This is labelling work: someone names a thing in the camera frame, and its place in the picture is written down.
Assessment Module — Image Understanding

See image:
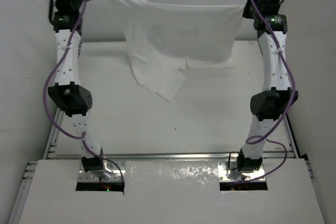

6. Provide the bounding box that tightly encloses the white t-shirt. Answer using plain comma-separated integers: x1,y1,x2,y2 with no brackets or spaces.
107,0,243,100

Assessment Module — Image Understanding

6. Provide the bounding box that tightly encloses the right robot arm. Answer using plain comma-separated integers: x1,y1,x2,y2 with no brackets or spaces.
236,0,298,173

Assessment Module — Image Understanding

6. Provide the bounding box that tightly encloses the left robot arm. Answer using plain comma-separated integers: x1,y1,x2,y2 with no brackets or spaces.
44,0,106,178

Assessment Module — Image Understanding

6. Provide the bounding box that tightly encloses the white front cover panel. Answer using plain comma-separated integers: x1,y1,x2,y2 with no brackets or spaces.
20,159,323,223

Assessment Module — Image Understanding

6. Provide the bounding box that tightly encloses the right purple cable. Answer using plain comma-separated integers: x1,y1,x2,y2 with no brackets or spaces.
230,0,296,185

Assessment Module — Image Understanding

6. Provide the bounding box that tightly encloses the purple cable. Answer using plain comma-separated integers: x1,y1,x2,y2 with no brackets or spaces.
43,0,125,183
230,0,296,185

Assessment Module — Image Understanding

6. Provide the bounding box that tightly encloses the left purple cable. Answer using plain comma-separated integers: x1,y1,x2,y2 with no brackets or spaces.
43,0,125,183

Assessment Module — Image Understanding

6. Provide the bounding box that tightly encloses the aluminium table frame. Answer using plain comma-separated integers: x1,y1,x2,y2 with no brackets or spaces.
7,40,316,224

